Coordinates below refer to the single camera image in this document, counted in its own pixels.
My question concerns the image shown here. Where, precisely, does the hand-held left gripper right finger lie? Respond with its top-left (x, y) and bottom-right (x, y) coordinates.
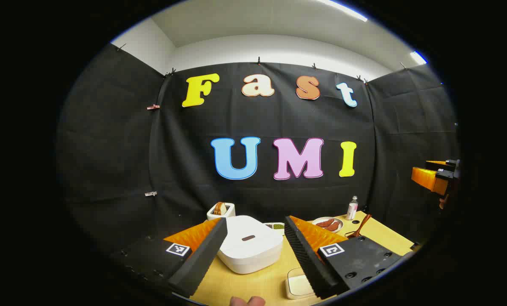
top-left (284, 215), bottom-right (407, 300)

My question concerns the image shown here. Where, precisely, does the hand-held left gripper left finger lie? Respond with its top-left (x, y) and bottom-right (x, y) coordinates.
top-left (111, 218), bottom-right (228, 298)

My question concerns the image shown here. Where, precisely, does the white box of rice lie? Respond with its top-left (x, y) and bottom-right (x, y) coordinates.
top-left (286, 267), bottom-right (318, 300)

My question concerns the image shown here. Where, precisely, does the white rice cooker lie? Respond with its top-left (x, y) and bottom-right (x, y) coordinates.
top-left (216, 215), bottom-right (284, 275)

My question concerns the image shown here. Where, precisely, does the brown wooden spoon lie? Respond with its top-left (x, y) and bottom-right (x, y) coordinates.
top-left (346, 214), bottom-right (372, 238)

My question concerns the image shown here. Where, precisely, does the white round plate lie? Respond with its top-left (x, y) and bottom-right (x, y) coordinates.
top-left (312, 217), bottom-right (344, 233)

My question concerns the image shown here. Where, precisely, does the white toaster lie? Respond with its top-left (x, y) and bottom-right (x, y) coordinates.
top-left (207, 202), bottom-right (236, 221)

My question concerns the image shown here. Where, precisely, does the small clear bottle pink label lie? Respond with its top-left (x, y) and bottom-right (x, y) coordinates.
top-left (346, 195), bottom-right (359, 221)

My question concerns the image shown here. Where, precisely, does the black backdrop cloth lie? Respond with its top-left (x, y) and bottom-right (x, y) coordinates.
top-left (57, 42), bottom-right (460, 255)

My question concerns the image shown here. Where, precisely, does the long ceiling light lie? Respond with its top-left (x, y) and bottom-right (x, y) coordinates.
top-left (317, 0), bottom-right (369, 22)

